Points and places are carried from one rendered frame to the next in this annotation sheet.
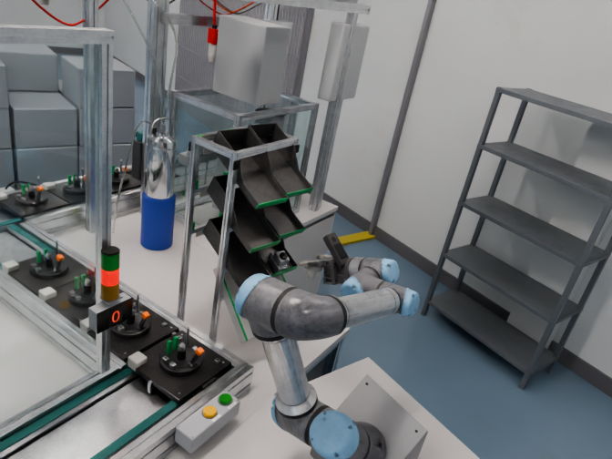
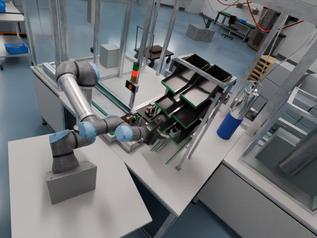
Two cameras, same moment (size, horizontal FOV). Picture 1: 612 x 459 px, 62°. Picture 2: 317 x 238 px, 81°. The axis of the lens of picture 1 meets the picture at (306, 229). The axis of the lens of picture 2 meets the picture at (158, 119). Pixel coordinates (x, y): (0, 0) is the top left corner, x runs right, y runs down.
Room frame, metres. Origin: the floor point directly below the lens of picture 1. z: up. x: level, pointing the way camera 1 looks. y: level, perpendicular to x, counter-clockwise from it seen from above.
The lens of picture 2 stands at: (1.50, -0.88, 2.07)
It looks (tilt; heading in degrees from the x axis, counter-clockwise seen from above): 39 degrees down; 89
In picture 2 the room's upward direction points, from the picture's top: 19 degrees clockwise
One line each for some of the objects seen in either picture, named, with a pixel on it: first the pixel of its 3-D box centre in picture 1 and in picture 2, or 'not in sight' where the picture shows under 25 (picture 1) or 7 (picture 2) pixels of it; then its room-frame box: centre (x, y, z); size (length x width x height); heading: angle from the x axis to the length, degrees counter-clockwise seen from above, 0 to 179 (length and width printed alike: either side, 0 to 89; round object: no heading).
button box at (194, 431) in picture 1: (209, 420); (106, 130); (1.14, 0.18, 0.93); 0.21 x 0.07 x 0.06; 151
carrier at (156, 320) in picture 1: (130, 316); (153, 109); (1.44, 0.55, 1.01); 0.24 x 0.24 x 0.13; 61
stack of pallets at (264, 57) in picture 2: not in sight; (270, 75); (4.29, 4.85, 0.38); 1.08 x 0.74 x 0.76; 132
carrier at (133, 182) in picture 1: (116, 173); (259, 114); (2.65, 1.11, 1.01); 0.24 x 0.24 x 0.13; 61
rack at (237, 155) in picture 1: (234, 239); (184, 116); (1.69, 0.25, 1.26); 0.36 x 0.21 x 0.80; 151
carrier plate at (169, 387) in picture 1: (180, 363); (132, 123); (1.32, 0.32, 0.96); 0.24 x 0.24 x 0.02; 61
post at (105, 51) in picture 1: (103, 231); (140, 57); (1.23, 0.55, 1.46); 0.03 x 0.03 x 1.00; 61
